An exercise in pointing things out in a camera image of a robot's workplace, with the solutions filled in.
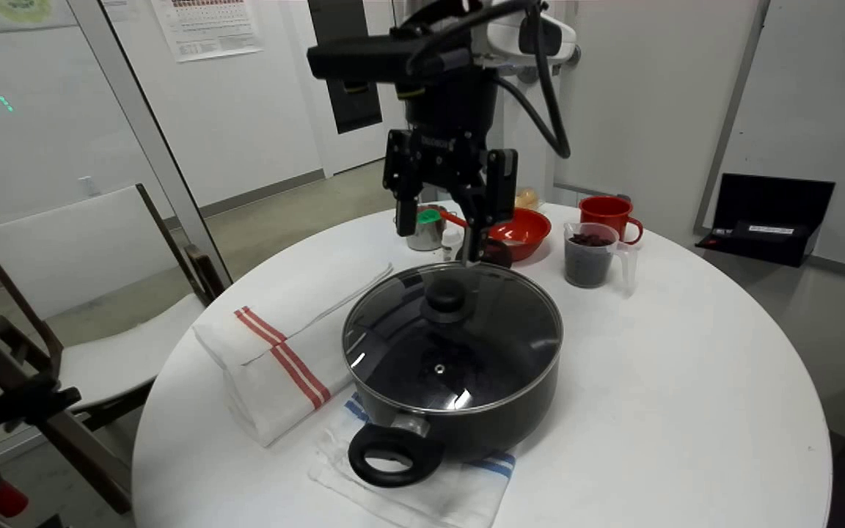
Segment white wooden chair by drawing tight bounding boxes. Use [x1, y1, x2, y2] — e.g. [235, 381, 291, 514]
[0, 183, 233, 516]

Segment clear measuring cup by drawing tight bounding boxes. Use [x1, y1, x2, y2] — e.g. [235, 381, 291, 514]
[563, 221, 640, 296]

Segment red mug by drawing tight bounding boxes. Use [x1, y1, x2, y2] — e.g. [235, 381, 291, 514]
[578, 194, 645, 247]

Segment open black case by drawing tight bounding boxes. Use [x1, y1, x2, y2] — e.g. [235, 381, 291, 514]
[695, 172, 837, 269]

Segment white towel with red stripes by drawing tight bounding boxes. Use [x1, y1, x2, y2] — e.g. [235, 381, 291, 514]
[193, 263, 395, 449]

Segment wall calendar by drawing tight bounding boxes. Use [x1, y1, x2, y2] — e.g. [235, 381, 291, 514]
[150, 0, 264, 64]

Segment metal cup with green lid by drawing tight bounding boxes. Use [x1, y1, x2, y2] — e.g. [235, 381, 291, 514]
[405, 206, 447, 253]

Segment white towel with blue stripes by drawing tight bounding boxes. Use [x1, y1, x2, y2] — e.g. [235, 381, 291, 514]
[308, 392, 518, 528]

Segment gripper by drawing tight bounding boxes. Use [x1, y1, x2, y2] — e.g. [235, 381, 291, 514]
[382, 67, 519, 265]

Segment red bowl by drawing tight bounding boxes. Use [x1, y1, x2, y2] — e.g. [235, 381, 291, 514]
[486, 208, 553, 263]

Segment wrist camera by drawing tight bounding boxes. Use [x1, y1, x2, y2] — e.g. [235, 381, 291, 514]
[307, 35, 472, 83]

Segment wall poster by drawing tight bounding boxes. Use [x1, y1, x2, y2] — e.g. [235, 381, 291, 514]
[0, 0, 78, 38]

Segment glass pot lid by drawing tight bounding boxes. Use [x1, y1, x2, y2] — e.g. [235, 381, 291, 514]
[342, 262, 565, 416]

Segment black cooking pot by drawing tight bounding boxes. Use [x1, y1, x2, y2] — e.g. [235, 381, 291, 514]
[342, 262, 565, 489]

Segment black wall panel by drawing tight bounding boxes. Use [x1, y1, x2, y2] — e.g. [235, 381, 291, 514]
[307, 0, 384, 136]

